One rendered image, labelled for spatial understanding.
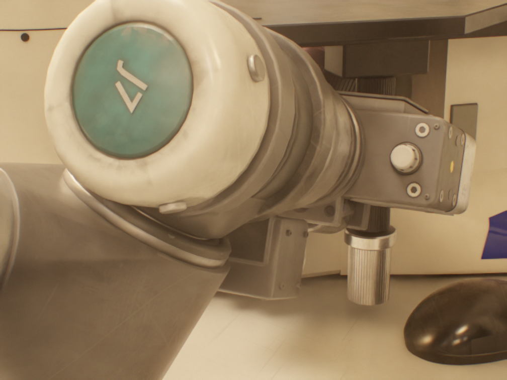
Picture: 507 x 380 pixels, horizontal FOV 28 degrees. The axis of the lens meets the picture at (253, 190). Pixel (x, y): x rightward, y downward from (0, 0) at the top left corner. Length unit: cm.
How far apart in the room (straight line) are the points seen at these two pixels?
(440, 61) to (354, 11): 19
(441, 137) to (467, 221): 22
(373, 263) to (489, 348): 9
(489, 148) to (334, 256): 13
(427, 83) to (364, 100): 21
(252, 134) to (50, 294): 9
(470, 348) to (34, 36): 31
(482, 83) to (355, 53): 15
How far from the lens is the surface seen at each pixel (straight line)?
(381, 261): 65
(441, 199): 52
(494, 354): 62
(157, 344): 41
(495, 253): 74
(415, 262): 73
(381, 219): 65
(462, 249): 73
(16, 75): 63
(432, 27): 53
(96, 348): 40
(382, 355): 63
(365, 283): 66
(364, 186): 52
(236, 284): 47
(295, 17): 52
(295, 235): 48
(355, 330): 65
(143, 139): 36
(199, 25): 36
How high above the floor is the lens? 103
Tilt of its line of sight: 17 degrees down
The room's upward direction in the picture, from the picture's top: straight up
